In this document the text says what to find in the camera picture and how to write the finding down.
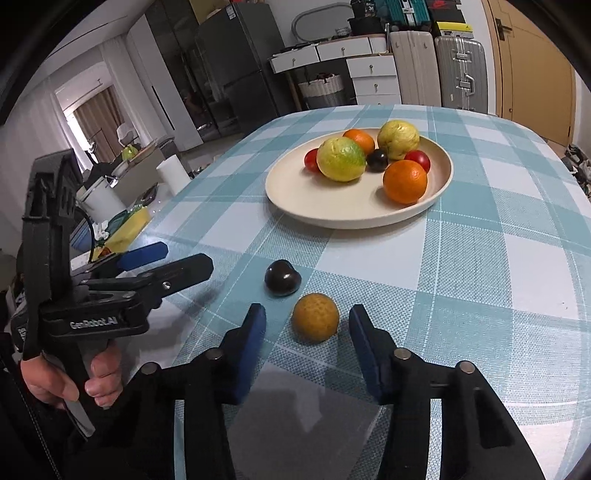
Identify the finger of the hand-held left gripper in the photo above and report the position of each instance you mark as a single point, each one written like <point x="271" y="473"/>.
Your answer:
<point x="184" y="272"/>
<point x="143" y="256"/>

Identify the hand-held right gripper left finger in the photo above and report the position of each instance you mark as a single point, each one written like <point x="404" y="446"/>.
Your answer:
<point x="251" y="346"/>

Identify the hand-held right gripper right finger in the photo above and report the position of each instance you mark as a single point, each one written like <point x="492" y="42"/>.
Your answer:
<point x="364" y="346"/>

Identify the small yellow round fruit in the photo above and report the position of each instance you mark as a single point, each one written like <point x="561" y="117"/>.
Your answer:
<point x="315" y="317"/>

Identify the dark plum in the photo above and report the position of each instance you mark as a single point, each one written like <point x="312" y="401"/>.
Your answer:
<point x="281" y="278"/>
<point x="377" y="160"/>

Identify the cream round plate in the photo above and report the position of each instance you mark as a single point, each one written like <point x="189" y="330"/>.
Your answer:
<point x="295" y="194"/>

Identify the red tomato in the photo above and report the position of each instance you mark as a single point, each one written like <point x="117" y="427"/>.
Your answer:
<point x="311" y="160"/>
<point x="420" y="159"/>

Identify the large orange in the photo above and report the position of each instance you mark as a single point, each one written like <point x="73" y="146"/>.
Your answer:
<point x="405" y="181"/>

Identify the small orange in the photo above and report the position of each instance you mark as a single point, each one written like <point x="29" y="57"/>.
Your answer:
<point x="362" y="138"/>

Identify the person's left hand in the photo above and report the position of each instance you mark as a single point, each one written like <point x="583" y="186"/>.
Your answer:
<point x="106" y="374"/>

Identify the yellow cloth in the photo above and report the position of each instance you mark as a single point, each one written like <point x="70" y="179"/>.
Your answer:
<point x="129" y="228"/>

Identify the white bucket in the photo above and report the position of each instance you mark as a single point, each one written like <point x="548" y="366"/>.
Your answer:
<point x="101" y="201"/>

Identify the white paper towel roll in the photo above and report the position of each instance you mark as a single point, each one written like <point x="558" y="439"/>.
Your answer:
<point x="173" y="175"/>

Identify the small green item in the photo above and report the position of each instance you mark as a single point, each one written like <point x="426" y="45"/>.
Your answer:
<point x="130" y="151"/>

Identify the blue checked tablecloth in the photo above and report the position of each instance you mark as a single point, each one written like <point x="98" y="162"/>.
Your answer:
<point x="485" y="277"/>

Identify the brown curtain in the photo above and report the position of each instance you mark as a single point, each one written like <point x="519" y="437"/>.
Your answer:
<point x="99" y="120"/>

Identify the white and black tall cabinet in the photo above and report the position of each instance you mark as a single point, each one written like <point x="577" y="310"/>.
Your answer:
<point x="161" y="69"/>

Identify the yellow guava with green patch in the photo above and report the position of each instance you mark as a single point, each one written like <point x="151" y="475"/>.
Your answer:
<point x="340" y="158"/>

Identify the grey refrigerator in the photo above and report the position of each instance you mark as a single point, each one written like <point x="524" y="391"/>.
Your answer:
<point x="240" y="60"/>

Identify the woven storage basket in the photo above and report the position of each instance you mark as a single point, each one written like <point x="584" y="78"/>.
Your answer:
<point x="322" y="92"/>

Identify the cardboard box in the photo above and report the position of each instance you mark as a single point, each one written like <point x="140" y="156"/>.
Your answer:
<point x="207" y="9"/>

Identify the white drawer cabinet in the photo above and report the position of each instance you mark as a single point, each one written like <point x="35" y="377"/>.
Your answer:
<point x="374" y="69"/>

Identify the pile of shoes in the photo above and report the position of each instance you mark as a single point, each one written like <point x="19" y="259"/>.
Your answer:
<point x="579" y="168"/>

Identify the beige suitcase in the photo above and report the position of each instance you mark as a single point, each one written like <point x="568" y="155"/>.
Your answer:
<point x="415" y="69"/>

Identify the oval grey-rimmed tray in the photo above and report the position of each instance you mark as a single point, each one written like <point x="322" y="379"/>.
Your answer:
<point x="318" y="23"/>

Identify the silver suitcase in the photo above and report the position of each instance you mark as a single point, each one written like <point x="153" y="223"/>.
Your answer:
<point x="461" y="74"/>

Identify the wooden door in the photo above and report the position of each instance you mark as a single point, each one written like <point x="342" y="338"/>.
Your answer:
<point x="535" y="69"/>

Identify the teal hard case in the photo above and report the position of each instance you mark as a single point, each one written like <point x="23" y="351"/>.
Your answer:
<point x="401" y="10"/>

